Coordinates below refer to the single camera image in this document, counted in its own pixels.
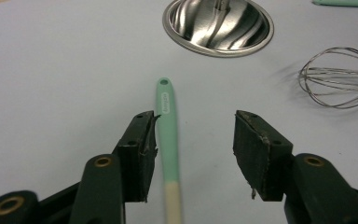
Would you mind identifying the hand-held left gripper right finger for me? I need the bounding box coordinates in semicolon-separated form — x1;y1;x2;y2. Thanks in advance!
232;109;295;203

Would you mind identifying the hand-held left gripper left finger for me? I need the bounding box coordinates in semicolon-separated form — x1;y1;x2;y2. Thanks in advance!
111;110;161;203

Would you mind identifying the wire whisk wooden handle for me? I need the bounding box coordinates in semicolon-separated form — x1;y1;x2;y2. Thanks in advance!
297;47;358;110

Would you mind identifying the metal utensil rack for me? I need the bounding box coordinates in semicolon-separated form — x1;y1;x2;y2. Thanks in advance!
161;0;275;58

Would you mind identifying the white table cover sheet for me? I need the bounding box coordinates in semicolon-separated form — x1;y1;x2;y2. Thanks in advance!
0;0;358;224

